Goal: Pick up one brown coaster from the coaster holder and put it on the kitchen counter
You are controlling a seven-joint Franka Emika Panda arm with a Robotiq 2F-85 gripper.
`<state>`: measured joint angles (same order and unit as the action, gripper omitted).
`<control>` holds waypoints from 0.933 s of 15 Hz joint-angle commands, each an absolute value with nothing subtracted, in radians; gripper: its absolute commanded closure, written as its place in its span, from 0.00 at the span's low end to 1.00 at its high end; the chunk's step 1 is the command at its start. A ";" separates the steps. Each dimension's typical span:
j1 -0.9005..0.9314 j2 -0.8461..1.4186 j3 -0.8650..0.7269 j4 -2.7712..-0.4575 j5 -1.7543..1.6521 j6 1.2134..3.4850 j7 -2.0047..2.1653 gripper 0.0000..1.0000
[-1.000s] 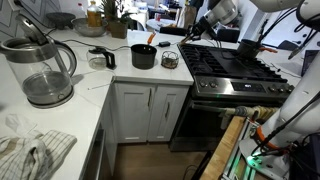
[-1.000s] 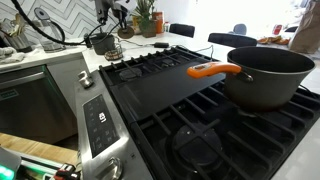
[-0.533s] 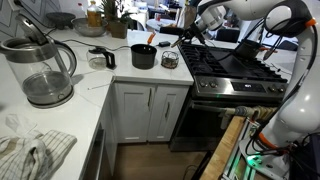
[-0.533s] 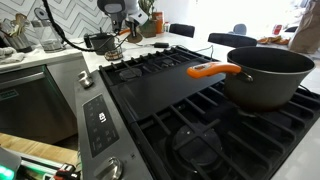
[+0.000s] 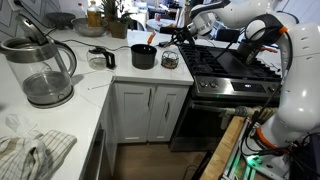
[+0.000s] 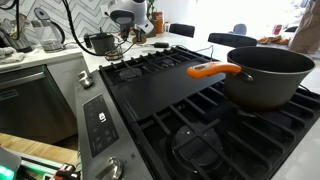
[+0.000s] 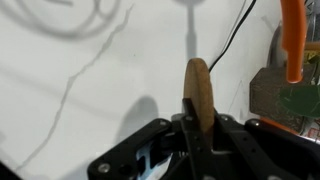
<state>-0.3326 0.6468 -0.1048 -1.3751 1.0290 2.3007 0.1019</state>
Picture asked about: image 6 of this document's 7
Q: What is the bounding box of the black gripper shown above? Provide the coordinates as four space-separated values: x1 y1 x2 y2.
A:
119 21 144 42

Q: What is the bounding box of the brown cork coaster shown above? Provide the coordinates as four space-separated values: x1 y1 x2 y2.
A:
131 35 148 45

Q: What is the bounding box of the grey kitchen appliance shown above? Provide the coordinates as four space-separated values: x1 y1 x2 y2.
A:
0 14 34 54

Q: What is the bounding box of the orange jar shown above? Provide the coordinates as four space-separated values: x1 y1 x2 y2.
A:
152 11 165 34

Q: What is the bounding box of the black power adapter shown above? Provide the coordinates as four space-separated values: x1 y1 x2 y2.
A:
153 41 170 49

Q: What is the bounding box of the potted green plant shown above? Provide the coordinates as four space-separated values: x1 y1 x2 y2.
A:
145 0 158 38

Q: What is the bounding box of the black chair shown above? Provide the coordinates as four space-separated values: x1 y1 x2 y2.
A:
168 23 196 39
207 32 259 49

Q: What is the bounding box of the glass electric kettle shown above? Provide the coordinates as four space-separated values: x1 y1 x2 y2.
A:
30 7 67 53

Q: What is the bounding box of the grey blue chair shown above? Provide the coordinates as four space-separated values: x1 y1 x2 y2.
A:
232 23 248 36

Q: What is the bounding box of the checked dish towel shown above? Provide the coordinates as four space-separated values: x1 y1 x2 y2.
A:
0 46 27 65

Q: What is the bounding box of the stainless dishwasher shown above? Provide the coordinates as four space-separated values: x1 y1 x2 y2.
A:
0 64 78 145

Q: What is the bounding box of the red can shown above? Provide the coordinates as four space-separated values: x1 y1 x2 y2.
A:
272 24 283 36

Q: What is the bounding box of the wooden table top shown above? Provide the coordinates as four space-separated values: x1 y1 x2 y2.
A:
0 132 79 167

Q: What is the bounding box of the brown paper bag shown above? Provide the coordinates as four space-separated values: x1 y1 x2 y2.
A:
288 0 320 55

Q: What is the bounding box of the black pot orange handle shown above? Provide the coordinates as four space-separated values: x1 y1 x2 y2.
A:
89 31 117 56

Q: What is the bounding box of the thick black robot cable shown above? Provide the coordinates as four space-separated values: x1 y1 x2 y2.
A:
0 0 134 58

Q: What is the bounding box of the grey saucepan orange handle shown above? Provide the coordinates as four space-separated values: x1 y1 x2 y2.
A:
186 45 316 113

